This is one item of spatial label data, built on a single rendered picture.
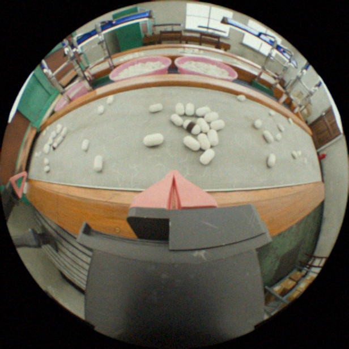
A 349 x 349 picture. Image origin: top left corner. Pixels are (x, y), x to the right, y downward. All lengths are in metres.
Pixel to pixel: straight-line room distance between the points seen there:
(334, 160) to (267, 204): 4.20
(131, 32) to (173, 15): 2.53
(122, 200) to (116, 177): 0.06
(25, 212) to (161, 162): 1.92
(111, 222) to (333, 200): 4.40
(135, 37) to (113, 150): 2.91
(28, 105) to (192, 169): 1.03
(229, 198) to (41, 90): 1.17
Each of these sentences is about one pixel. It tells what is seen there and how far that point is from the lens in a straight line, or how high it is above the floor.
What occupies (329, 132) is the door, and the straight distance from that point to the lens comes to 4.56.
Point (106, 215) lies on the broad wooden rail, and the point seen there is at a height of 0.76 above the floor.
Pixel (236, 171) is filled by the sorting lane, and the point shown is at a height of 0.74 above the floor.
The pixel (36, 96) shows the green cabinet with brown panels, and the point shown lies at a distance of 1.04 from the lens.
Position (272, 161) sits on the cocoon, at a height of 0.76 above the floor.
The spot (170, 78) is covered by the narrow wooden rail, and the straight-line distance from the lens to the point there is 0.37.
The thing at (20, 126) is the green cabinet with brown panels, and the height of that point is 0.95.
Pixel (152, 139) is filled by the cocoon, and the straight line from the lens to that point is 0.21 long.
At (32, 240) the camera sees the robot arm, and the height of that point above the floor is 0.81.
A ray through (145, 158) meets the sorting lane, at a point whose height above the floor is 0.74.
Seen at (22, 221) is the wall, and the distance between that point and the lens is 1.98.
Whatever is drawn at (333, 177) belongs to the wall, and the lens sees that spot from 4.33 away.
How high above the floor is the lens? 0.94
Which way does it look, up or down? 77 degrees down
